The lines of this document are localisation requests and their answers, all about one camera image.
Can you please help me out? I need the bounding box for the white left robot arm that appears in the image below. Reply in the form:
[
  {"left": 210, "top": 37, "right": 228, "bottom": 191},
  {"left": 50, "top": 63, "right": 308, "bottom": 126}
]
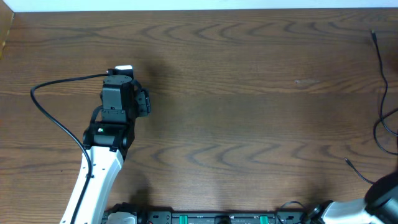
[{"left": 60, "top": 65, "right": 151, "bottom": 223}]

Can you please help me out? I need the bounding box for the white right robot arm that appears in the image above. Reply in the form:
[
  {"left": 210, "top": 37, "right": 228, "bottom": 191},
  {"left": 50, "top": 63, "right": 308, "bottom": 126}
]
[{"left": 303, "top": 172, "right": 397, "bottom": 224}]

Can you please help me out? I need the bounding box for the black left camera cable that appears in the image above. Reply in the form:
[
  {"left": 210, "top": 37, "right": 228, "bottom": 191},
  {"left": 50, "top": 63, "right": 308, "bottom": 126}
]
[{"left": 30, "top": 70, "right": 113, "bottom": 224}]

